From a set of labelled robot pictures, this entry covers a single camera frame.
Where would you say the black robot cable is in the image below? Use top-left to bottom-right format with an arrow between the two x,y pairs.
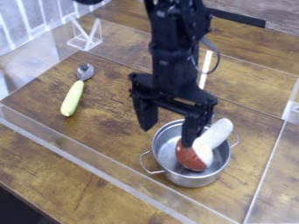
188,36 -> 221,75

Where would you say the clear acrylic triangular bracket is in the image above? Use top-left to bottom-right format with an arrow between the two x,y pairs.
66,18 -> 102,52

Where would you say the spoon with yellow-green handle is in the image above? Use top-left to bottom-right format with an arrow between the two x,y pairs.
59,64 -> 94,116

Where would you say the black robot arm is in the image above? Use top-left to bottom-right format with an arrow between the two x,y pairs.
128,0 -> 217,147

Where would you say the clear acrylic front barrier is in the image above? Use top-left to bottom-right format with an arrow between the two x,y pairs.
0,103 -> 237,224

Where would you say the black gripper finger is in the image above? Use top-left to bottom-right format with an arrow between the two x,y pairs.
133,96 -> 157,131
181,111 -> 212,148

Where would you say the black bar at table back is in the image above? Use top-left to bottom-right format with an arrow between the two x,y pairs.
208,8 -> 266,28

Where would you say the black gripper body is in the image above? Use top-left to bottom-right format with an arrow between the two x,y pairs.
128,73 -> 217,114

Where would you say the silver pot with handles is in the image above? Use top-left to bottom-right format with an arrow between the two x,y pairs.
138,119 -> 238,188

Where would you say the red plush mushroom toy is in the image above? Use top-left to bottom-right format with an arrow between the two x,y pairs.
174,118 -> 233,172

